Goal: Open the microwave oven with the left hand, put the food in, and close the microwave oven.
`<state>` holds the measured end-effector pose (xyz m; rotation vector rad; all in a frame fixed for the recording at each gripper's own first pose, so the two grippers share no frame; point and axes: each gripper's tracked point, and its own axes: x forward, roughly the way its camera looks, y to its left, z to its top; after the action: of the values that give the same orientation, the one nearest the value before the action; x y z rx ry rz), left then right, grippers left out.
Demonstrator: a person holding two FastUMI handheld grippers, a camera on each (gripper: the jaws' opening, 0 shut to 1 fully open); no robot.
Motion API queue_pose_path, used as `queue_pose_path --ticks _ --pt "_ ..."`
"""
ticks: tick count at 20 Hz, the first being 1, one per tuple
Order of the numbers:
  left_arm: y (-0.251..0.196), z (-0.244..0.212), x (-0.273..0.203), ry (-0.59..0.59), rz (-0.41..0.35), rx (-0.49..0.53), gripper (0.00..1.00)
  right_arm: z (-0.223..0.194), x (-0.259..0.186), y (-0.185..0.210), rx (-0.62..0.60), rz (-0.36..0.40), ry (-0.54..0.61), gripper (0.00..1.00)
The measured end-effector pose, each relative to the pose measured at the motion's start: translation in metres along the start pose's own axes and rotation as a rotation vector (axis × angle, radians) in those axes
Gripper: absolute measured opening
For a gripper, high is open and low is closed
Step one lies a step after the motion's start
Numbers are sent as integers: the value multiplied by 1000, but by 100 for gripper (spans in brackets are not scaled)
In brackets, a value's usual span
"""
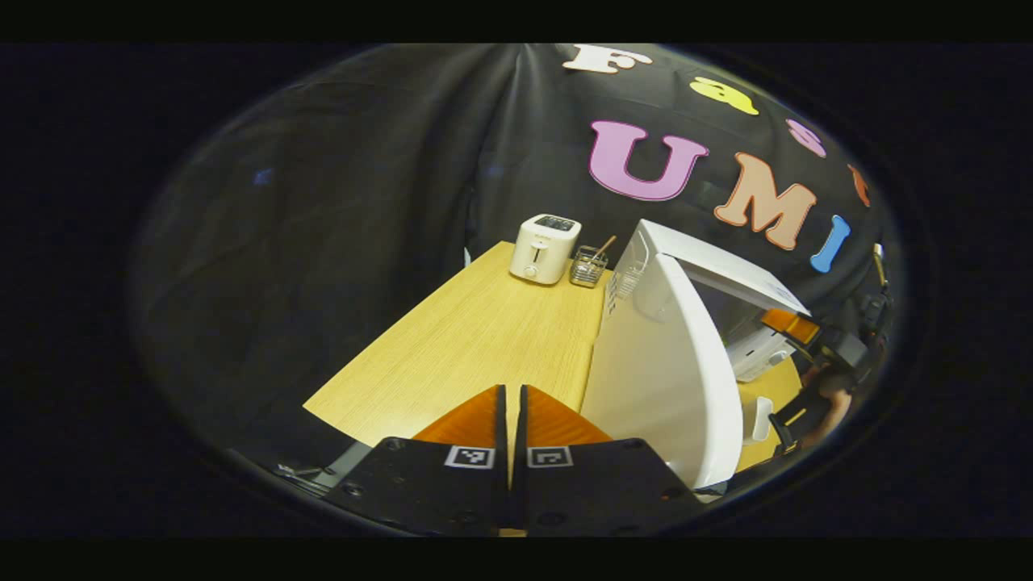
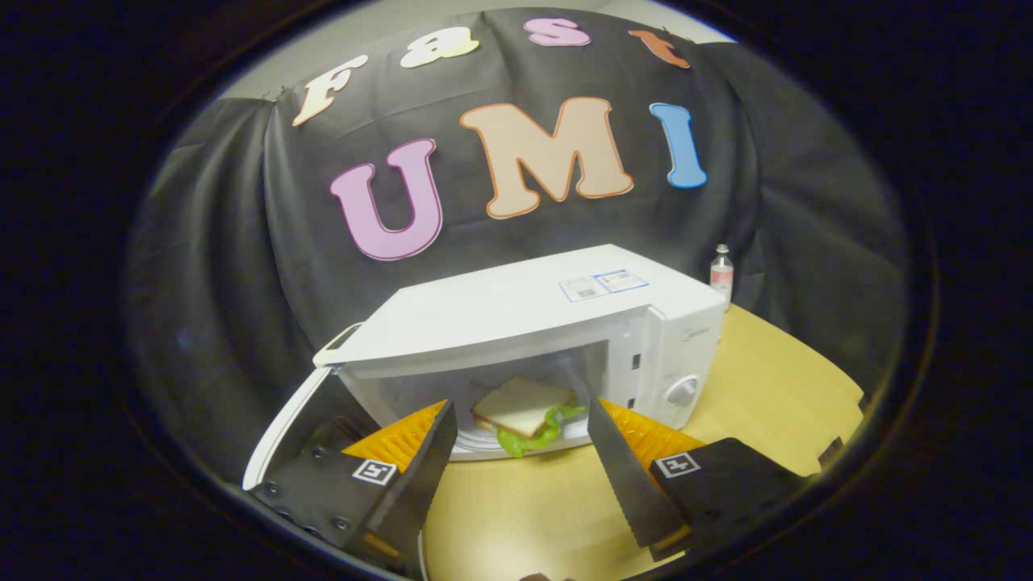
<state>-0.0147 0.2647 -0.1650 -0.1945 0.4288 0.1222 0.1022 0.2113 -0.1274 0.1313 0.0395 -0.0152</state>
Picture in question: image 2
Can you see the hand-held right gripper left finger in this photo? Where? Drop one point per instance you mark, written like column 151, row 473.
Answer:
column 420, row 484

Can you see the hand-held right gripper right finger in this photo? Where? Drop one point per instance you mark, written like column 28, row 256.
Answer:
column 625, row 484

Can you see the white bread lettuce sandwich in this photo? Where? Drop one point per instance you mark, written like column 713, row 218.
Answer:
column 520, row 407

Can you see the white microwave oven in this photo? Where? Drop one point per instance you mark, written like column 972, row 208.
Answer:
column 500, row 315

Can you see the clear bottle with pink label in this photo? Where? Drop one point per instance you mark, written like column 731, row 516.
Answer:
column 721, row 278

